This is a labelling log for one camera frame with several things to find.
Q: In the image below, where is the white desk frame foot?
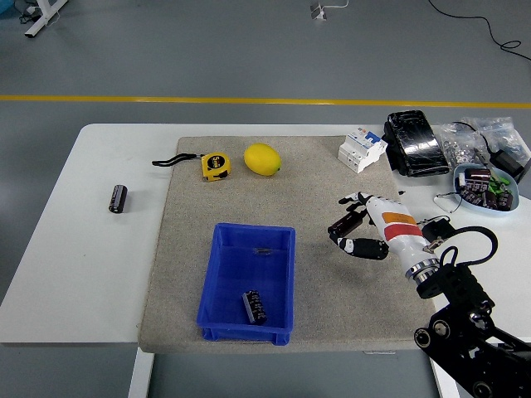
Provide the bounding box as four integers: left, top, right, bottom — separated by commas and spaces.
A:
24, 0, 70, 39

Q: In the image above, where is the clear bag of metal nuts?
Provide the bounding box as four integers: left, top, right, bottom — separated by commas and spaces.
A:
437, 123, 489, 167

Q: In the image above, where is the white circuit breaker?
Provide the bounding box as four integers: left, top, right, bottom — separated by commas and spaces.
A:
337, 129, 388, 174

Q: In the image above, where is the dark battery with grey stripe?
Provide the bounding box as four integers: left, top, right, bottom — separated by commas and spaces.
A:
108, 184, 129, 215

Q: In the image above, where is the blue plastic box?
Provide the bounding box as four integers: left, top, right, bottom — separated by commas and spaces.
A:
196, 222, 297, 346

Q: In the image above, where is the dark battery with white print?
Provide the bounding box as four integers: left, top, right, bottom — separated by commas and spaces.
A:
241, 289, 268, 325

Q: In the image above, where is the black floor cable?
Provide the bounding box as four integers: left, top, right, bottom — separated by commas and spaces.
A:
426, 0, 531, 63

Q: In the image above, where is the small black box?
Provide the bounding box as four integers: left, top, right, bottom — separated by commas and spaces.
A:
421, 219, 454, 242

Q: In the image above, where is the thin wire loop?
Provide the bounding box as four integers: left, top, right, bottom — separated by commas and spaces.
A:
433, 192, 464, 215

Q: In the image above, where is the green plastic part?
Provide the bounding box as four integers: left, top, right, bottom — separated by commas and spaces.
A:
487, 176, 511, 194

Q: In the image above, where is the yellow tape measure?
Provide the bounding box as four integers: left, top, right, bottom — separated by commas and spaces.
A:
151, 152, 232, 182

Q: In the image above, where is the yellow lemon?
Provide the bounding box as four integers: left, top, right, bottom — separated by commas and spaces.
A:
243, 143, 282, 177

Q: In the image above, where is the white table leg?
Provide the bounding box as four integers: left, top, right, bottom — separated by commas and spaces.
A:
429, 358, 460, 398
127, 347, 155, 398

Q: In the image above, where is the large maroon capacitor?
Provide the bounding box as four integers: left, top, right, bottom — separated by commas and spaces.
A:
464, 167, 493, 182

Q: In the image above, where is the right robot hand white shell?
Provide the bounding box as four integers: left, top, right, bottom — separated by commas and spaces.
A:
327, 190, 439, 273

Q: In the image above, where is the black power adapter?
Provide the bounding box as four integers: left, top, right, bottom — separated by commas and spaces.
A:
489, 148, 526, 183

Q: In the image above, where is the black wrapped box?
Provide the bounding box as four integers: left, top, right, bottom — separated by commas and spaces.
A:
382, 109, 451, 177

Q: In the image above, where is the clear bag of blue parts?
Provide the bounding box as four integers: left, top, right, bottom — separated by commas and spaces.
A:
462, 116, 531, 167

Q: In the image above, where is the grey-brown table mat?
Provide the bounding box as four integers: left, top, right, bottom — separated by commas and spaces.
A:
138, 135, 443, 354

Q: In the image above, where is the plain maroon battery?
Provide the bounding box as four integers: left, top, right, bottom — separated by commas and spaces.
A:
329, 211, 368, 235

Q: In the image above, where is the light blue bowl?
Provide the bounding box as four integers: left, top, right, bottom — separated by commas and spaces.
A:
452, 163, 523, 217

